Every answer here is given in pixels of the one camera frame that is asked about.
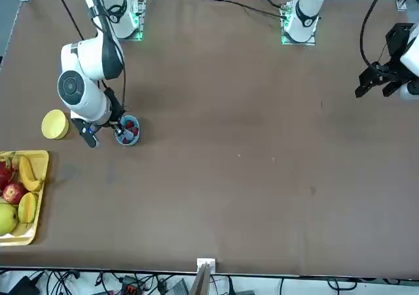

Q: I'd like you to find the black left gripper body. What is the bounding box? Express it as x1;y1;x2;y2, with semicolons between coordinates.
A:
381;22;415;82

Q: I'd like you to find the yellow plastic tray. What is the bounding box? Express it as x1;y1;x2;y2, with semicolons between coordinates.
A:
0;149;50;246

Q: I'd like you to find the yellow banana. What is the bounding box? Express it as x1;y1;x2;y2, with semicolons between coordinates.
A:
18;154;45;192

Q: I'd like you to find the aluminium camera post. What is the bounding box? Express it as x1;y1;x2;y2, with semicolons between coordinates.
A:
191;258;217;295

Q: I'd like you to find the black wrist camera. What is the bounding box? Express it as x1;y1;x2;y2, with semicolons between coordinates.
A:
71;117;100;149

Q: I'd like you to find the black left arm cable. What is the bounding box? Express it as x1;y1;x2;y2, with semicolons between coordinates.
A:
359;0;392;67

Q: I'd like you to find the black power adapter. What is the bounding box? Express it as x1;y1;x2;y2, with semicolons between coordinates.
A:
7;276;41;295

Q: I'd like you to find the pink dragon fruit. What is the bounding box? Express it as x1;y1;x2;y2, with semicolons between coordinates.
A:
0;150;19;194

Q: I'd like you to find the small blue bowl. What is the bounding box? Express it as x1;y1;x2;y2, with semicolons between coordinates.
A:
115;114;141;147

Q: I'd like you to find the green apple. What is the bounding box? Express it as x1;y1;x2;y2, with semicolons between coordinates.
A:
0;203;18;235

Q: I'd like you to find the small yellow bowl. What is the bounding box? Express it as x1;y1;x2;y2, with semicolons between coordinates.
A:
41;109;70;141

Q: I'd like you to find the red black electronic device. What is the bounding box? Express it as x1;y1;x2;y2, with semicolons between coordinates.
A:
120;276;145;294

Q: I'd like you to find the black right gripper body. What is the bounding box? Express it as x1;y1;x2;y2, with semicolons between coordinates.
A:
103;87;125;123

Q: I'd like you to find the red apple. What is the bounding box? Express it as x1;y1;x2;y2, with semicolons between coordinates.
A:
2;182;27;206

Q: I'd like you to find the yellow green starfruit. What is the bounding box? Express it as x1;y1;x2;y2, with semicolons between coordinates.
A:
17;192;38;224

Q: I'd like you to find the light blue plastic spoon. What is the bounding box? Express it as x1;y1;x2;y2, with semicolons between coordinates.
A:
118;126;135;142

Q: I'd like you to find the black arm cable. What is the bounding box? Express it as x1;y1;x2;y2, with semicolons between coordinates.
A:
359;0;392;67
48;0;132;113

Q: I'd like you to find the black cable across table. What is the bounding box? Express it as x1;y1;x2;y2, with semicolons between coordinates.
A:
222;0;283;17

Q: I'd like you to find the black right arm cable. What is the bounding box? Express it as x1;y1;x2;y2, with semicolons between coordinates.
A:
48;0;132;113

